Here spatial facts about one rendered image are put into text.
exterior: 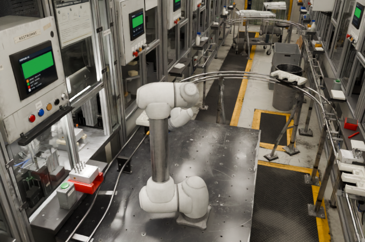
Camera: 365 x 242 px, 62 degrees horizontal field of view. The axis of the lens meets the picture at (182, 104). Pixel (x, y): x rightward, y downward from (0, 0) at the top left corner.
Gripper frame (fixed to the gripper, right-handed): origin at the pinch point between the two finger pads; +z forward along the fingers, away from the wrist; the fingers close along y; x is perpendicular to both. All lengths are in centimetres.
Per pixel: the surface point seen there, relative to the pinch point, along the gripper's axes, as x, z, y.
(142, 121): -18.7, 7.7, -10.2
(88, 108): -39, 17, 28
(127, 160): 8.9, 7.5, 24.0
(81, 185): 16, 2, 69
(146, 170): 19.1, 10.3, 7.7
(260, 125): 15, -2, -223
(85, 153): -6.8, 18.9, 44.5
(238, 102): -36, 25, -265
